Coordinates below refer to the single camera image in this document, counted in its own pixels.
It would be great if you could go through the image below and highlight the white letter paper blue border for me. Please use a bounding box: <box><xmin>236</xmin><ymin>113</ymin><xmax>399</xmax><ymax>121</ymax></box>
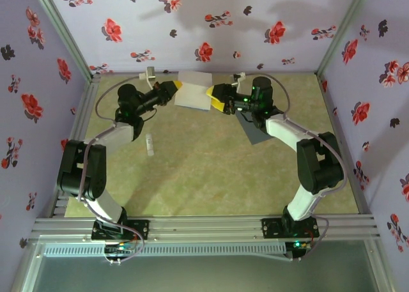
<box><xmin>174</xmin><ymin>70</ymin><xmax>214</xmax><ymax>113</ymax></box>

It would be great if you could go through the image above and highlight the grey-blue paper envelope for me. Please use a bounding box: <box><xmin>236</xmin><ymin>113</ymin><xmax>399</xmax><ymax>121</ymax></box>
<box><xmin>235</xmin><ymin>111</ymin><xmax>273</xmax><ymax>145</ymax></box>

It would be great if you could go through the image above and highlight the white glue stick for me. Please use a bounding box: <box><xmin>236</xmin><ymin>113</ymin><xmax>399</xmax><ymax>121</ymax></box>
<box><xmin>145</xmin><ymin>133</ymin><xmax>155</xmax><ymax>157</ymax></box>

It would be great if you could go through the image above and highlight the small circuit board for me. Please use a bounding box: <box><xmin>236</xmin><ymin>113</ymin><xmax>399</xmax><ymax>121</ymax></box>
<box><xmin>292</xmin><ymin>240</ymin><xmax>313</xmax><ymax>252</ymax></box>
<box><xmin>104</xmin><ymin>242</ymin><xmax>137</xmax><ymax>255</ymax></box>

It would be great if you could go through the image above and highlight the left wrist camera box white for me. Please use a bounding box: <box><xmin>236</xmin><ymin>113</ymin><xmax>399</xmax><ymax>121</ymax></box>
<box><xmin>139</xmin><ymin>66</ymin><xmax>157</xmax><ymax>82</ymax></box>

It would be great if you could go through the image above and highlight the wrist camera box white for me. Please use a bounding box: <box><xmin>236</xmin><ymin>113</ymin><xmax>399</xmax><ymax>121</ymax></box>
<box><xmin>139</xmin><ymin>66</ymin><xmax>157</xmax><ymax>82</ymax></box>
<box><xmin>231</xmin><ymin>72</ymin><xmax>247</xmax><ymax>89</ymax></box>

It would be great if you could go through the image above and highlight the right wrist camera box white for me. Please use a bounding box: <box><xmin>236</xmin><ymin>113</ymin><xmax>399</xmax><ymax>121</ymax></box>
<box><xmin>231</xmin><ymin>72</ymin><xmax>247</xmax><ymax>89</ymax></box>

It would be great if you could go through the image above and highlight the thin aluminium wall rail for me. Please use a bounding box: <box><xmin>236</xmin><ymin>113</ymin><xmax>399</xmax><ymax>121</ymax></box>
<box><xmin>97</xmin><ymin>70</ymin><xmax>320</xmax><ymax>77</ymax></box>

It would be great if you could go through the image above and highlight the aluminium side rail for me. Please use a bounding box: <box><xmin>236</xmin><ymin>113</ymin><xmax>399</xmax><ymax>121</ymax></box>
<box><xmin>33</xmin><ymin>74</ymin><xmax>102</xmax><ymax>221</ymax></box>
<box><xmin>316</xmin><ymin>74</ymin><xmax>374</xmax><ymax>216</ymax></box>

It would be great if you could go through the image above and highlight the aluminium corner post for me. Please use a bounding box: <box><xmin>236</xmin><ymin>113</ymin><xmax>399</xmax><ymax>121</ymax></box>
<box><xmin>28</xmin><ymin>0</ymin><xmax>102</xmax><ymax>84</ymax></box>
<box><xmin>315</xmin><ymin>0</ymin><xmax>375</xmax><ymax>77</ymax></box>

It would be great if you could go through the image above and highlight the long aluminium base rail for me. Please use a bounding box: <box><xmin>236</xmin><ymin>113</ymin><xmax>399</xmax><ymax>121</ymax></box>
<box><xmin>31</xmin><ymin>213</ymin><xmax>383</xmax><ymax>242</ymax></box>

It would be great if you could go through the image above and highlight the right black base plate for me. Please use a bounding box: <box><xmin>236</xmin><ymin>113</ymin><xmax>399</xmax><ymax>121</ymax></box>
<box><xmin>261</xmin><ymin>218</ymin><xmax>320</xmax><ymax>240</ymax></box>

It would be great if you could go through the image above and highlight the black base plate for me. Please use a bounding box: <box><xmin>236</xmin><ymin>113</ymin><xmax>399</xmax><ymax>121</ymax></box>
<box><xmin>91</xmin><ymin>220</ymin><xmax>150</xmax><ymax>241</ymax></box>
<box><xmin>261</xmin><ymin>218</ymin><xmax>320</xmax><ymax>240</ymax></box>

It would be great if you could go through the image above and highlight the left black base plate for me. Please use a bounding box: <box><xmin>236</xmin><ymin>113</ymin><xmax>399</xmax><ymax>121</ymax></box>
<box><xmin>91</xmin><ymin>220</ymin><xmax>150</xmax><ymax>241</ymax></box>

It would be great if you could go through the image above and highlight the grey slotted cable duct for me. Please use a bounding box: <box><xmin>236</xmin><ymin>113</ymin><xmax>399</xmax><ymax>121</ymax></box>
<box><xmin>43</xmin><ymin>243</ymin><xmax>287</xmax><ymax>257</ymax></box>

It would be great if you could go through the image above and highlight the aluminium frame leg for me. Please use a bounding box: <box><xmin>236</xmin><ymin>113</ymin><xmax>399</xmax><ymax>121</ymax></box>
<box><xmin>363</xmin><ymin>240</ymin><xmax>396</xmax><ymax>292</ymax></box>
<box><xmin>9</xmin><ymin>240</ymin><xmax>44</xmax><ymax>292</ymax></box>

